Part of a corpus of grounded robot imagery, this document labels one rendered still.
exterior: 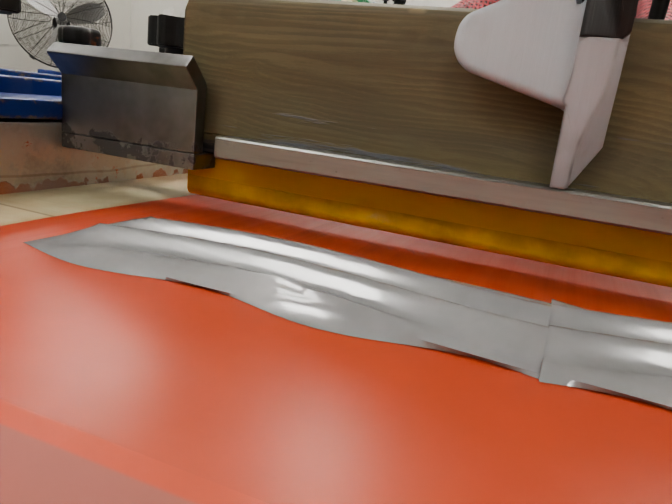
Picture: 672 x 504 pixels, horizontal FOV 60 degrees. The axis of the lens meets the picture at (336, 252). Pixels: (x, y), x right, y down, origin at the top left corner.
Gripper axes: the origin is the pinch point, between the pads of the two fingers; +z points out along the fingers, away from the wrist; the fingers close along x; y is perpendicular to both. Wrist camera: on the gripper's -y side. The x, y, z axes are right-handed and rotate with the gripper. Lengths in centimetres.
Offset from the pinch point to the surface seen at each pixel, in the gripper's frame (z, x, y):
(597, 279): 5.3, -1.0, -1.6
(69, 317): 5.2, 15.6, 11.8
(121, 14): -51, -400, 380
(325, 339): 5.2, 12.7, 5.7
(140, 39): -33, -412, 369
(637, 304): 5.3, 1.9, -3.0
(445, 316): 4.7, 10.2, 3.0
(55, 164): 3.9, 3.1, 25.5
